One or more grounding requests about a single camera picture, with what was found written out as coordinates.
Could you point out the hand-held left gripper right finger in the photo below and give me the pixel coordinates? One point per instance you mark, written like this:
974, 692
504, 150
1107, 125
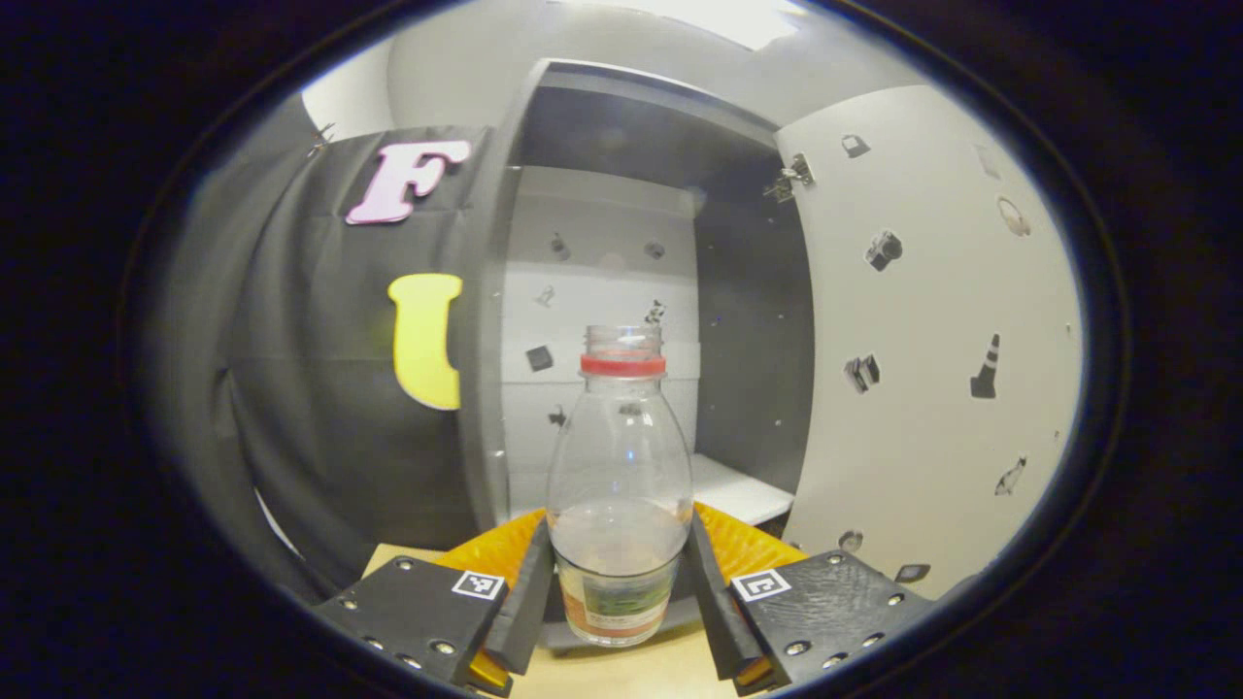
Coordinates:
714, 612

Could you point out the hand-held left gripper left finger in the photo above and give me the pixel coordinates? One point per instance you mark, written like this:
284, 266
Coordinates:
529, 612

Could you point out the clear plastic bottle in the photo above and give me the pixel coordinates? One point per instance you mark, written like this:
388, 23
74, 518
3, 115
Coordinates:
620, 466

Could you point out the dark grey cabinet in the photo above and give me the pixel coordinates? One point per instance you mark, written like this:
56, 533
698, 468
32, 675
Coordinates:
748, 340

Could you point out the white cabinet shelf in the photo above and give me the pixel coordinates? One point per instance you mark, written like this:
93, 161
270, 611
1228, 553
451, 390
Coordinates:
738, 488

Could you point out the metal door hinge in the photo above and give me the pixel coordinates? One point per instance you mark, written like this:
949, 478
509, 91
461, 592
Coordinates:
789, 180

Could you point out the black backdrop cloth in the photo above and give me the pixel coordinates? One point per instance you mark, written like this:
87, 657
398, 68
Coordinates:
320, 388

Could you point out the ceiling light panel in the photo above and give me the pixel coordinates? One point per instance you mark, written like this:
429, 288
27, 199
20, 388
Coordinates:
723, 17

